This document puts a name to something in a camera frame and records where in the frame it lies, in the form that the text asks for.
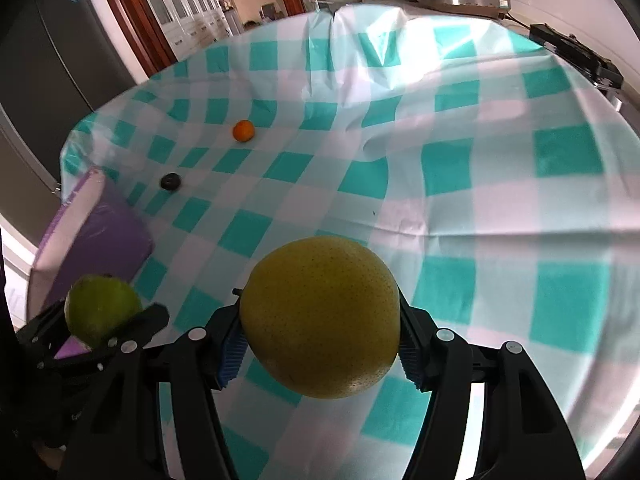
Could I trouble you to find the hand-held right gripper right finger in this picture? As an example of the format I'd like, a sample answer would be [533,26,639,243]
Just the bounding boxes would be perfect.
[396,290,587,480]

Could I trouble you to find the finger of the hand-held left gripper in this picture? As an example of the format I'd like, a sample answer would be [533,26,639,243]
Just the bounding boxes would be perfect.
[92,303,170,358]
[17,304,72,356]

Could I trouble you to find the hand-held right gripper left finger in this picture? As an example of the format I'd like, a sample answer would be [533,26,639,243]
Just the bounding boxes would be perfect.
[56,304,249,480]

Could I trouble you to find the green round fruit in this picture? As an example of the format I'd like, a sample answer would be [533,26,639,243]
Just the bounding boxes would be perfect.
[64,274,145,351]

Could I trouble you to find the purple container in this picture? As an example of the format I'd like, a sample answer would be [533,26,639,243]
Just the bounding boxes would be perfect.
[27,167,155,360]

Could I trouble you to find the yellow pear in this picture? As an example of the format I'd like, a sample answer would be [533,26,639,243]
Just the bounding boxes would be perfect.
[239,235,401,400]

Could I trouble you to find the teal checkered tablecloth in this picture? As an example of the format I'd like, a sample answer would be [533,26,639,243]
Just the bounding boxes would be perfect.
[58,2,640,480]

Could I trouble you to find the dark grey refrigerator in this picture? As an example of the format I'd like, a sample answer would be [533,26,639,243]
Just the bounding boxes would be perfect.
[0,0,147,241]

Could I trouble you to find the wooden glass-door cabinet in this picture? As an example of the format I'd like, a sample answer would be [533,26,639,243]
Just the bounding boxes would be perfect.
[91,0,238,77]

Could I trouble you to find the black device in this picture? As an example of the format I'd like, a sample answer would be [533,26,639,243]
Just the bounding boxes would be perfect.
[528,23,625,92]

